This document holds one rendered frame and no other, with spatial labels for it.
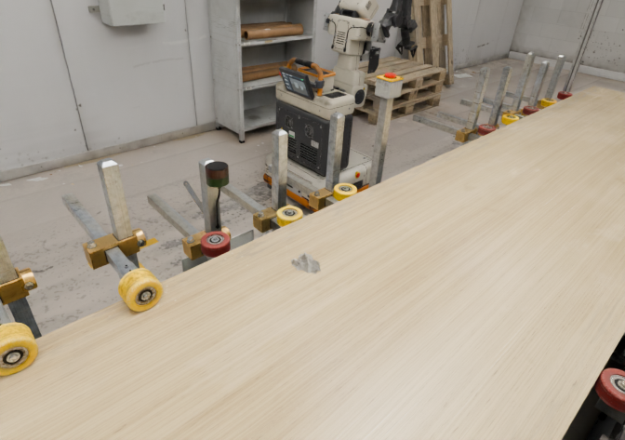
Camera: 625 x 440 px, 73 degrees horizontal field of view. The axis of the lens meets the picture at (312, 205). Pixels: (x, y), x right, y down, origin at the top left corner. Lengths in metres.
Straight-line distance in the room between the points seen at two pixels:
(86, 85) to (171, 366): 3.13
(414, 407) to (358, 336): 0.18
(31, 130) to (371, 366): 3.31
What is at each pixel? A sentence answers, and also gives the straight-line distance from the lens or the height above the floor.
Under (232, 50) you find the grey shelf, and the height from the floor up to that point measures 0.82.
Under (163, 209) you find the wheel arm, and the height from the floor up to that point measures 0.86.
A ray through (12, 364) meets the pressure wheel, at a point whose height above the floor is 0.93.
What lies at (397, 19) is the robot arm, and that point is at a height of 1.25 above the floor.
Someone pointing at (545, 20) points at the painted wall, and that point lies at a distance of 9.03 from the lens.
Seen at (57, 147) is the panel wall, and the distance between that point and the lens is 3.90.
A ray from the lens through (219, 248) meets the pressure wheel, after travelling 1.18.
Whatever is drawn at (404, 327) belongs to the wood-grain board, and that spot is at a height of 0.90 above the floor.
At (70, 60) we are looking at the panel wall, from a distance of 3.77.
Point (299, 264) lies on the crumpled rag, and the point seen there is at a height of 0.91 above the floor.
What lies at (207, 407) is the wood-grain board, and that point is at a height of 0.90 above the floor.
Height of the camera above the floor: 1.61
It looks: 31 degrees down
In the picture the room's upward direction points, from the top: 3 degrees clockwise
